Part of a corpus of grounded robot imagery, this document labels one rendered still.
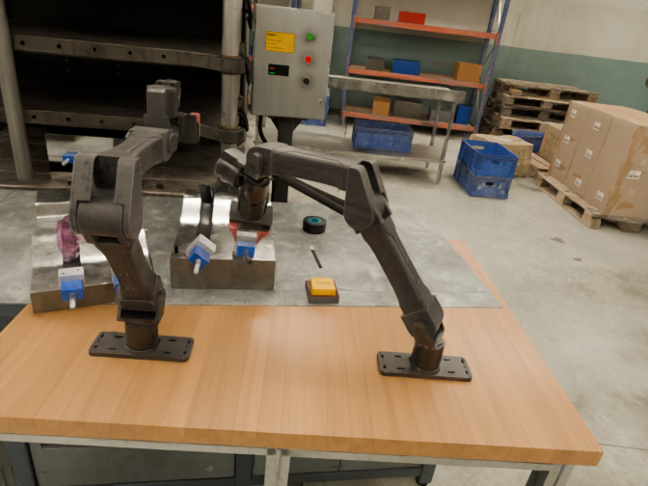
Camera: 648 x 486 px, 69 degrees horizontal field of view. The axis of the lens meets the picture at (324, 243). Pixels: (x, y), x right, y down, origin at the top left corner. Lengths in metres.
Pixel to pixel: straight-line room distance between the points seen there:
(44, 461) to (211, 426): 0.89
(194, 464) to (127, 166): 1.12
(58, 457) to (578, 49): 8.00
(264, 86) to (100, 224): 1.27
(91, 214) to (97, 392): 0.36
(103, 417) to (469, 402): 0.69
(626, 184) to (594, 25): 4.09
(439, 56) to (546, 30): 1.55
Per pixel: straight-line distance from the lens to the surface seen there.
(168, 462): 1.68
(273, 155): 1.00
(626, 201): 4.86
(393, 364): 1.06
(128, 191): 0.78
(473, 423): 1.01
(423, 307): 0.98
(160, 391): 0.98
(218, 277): 1.24
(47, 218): 1.53
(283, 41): 1.94
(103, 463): 1.70
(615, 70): 8.70
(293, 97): 1.97
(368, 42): 7.78
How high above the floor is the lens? 1.47
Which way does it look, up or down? 26 degrees down
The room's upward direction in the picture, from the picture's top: 7 degrees clockwise
